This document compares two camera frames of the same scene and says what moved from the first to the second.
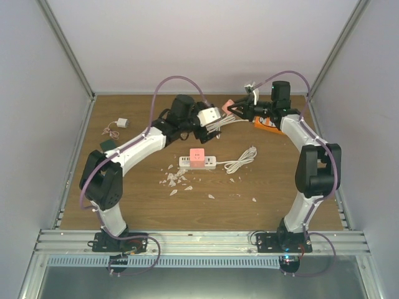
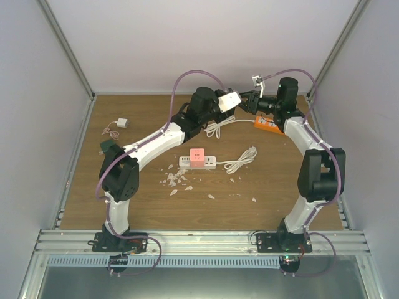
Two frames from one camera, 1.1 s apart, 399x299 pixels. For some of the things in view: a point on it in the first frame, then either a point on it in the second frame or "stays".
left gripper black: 201,135 to 229,113
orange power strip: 266,123 stays
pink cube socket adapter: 197,157 stays
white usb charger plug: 122,123 stays
